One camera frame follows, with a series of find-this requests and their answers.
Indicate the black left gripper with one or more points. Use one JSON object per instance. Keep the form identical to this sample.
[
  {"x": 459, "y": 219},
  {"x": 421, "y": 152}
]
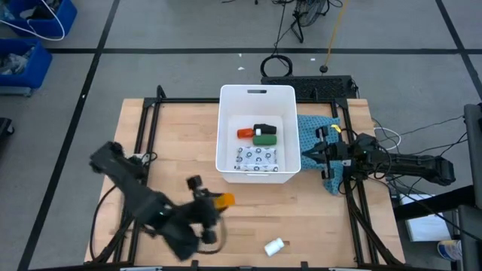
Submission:
[{"x": 199, "y": 214}]

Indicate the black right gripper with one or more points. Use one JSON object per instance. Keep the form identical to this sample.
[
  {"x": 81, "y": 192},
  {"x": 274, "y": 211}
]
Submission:
[{"x": 339, "y": 154}]

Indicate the orange pill bottle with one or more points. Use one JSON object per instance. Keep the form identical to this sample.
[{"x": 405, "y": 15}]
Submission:
[{"x": 226, "y": 200}]

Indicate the green bandage roll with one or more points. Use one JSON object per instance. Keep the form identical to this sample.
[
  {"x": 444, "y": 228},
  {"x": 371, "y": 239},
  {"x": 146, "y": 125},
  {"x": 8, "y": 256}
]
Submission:
[{"x": 264, "y": 140}]

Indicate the black bandage roll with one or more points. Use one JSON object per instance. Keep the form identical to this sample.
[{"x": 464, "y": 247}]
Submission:
[{"x": 265, "y": 129}]

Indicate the white pouch with black print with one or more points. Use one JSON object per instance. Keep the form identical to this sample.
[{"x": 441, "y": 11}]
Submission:
[{"x": 256, "y": 159}]

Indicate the white round disc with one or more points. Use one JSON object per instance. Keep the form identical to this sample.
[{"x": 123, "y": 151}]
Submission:
[{"x": 274, "y": 247}]

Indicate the orange-red bottle white cap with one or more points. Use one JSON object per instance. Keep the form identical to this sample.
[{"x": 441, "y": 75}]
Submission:
[{"x": 245, "y": 133}]

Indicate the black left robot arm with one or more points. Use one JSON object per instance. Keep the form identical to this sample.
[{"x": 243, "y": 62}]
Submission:
[{"x": 128, "y": 177}]

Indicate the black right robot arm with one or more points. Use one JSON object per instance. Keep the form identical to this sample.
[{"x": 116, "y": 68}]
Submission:
[{"x": 414, "y": 163}]

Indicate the white perforated plastic basket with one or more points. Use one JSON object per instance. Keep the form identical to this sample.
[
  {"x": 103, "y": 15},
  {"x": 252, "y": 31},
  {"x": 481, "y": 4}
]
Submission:
[{"x": 226, "y": 131}]

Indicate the blue plastic bin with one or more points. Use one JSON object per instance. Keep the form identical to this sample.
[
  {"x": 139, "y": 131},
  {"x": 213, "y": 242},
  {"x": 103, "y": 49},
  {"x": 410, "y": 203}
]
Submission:
[
  {"x": 37, "y": 67},
  {"x": 60, "y": 22}
]

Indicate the blue patterned cloth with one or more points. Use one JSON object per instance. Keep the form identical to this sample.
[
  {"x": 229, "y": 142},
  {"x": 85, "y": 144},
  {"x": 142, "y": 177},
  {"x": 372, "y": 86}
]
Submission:
[{"x": 310, "y": 131}]

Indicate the yellow tag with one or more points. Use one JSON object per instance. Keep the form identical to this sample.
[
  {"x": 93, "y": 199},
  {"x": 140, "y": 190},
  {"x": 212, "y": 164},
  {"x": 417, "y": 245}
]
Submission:
[{"x": 335, "y": 128}]

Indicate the black perforated metal box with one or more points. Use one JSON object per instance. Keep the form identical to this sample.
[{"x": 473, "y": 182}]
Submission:
[{"x": 312, "y": 87}]

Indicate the black diagonal beam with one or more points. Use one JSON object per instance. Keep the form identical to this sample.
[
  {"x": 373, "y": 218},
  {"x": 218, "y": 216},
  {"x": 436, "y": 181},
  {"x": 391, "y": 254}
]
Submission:
[{"x": 433, "y": 203}]

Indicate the white paper box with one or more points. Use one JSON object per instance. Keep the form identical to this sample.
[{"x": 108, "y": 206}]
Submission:
[{"x": 425, "y": 226}]

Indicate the white and blue cup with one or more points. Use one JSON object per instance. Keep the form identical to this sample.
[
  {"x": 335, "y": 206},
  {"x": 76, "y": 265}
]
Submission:
[{"x": 450, "y": 250}]

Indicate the black floor object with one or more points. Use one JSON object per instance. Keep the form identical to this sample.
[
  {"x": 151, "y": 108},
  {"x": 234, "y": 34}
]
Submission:
[{"x": 5, "y": 128}]

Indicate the black aluminium table frame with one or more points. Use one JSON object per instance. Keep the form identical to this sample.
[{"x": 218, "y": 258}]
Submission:
[{"x": 180, "y": 100}]

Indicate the dark grey stand post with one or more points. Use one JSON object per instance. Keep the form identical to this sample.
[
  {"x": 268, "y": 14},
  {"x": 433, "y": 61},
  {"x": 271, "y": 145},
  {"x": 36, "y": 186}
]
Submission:
[{"x": 473, "y": 150}]

